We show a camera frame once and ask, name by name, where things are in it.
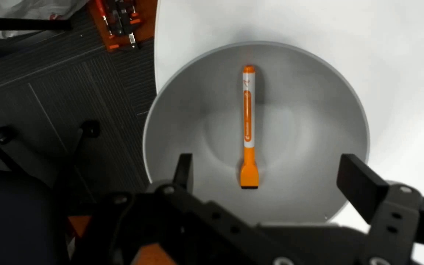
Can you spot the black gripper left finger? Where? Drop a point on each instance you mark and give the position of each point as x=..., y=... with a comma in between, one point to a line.
x=185, y=171

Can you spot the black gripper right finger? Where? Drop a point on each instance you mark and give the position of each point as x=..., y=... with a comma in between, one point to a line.
x=361, y=186

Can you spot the small dark object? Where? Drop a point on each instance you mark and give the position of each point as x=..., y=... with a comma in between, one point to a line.
x=250, y=123

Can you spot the grey bowl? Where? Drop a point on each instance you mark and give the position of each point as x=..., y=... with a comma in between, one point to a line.
x=310, y=148

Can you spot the black office chair with castors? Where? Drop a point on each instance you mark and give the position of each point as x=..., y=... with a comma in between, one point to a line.
x=21, y=211

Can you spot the white plastic bag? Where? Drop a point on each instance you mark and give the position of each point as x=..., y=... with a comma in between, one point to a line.
x=26, y=8

